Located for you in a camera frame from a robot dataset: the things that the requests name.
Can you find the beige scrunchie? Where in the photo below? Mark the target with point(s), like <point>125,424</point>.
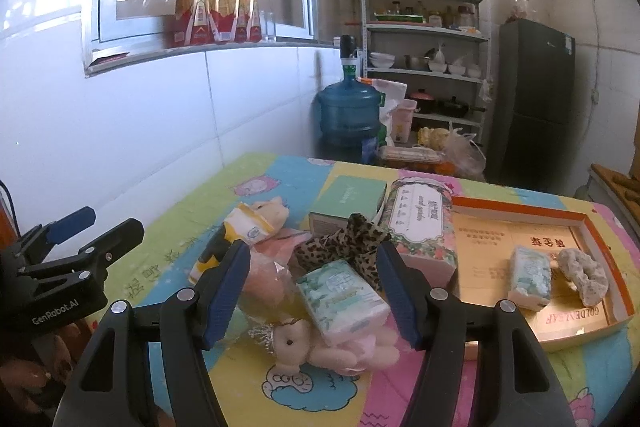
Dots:
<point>585,277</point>

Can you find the clear drinking glass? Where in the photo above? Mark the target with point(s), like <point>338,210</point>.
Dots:
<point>268,27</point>

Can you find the pink plastic bucket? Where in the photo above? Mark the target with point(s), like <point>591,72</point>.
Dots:
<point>402,122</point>

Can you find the floral tissue box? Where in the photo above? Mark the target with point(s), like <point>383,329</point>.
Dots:
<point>420,222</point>

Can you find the stack of white bowls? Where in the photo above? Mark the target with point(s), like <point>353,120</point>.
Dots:
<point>382,60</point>

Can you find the black wok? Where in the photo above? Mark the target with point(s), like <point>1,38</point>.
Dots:
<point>455,108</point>

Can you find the leopard print cloth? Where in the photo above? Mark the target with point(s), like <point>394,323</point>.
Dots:
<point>360,232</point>

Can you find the person's left hand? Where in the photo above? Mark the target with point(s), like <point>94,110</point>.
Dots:
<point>20,374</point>

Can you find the green cardboard box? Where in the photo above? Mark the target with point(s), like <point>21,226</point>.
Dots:
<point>350,197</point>

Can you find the green print tissue pack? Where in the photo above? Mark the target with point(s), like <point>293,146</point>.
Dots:
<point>530,277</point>
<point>345,302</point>

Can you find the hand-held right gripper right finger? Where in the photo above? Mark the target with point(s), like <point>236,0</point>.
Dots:
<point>395,299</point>

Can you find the black pot pink lid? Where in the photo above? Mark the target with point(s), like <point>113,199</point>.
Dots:
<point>424,102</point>

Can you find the glass jar red lid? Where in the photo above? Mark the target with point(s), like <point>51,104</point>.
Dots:
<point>520,6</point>

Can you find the wooden top cabinet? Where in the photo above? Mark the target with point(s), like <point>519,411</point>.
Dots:
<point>615,182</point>

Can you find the dark grey refrigerator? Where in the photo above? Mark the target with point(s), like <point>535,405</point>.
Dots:
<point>537,97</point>

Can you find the white yellow tissue pack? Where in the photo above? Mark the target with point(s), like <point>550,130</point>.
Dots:
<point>247,224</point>

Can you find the black water pump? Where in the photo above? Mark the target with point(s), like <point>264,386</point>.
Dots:
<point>347,49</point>

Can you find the orange cardboard box tray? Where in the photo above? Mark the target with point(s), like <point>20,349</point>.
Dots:
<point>490,257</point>

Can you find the blue water jug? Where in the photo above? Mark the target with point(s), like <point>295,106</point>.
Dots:
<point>350,112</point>

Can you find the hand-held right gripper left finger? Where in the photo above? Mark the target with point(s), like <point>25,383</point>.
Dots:
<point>225,299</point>

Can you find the cream plush bear pink ribbon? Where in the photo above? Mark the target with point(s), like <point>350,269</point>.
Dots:
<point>295,344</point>

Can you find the clear plastic food bag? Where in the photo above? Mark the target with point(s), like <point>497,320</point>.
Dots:
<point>465,154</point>

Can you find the yellow white packet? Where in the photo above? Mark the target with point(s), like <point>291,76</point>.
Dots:
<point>207,263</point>

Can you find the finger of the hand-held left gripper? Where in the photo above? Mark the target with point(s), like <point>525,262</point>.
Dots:
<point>72,219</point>
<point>117,234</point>

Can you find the white flour bag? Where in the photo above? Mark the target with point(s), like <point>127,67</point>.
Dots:
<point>389,89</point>

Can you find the red label drink bottle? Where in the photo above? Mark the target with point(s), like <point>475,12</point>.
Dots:
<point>212,7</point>
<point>230,7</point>
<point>248,12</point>
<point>187,9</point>

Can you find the white metal shelf rack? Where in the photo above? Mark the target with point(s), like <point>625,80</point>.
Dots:
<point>425,74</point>

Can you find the flat noodle packet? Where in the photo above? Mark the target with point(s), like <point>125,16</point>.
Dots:
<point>410,154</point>

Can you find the peach plush doll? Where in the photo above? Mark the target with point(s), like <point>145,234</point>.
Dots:
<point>267,282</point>

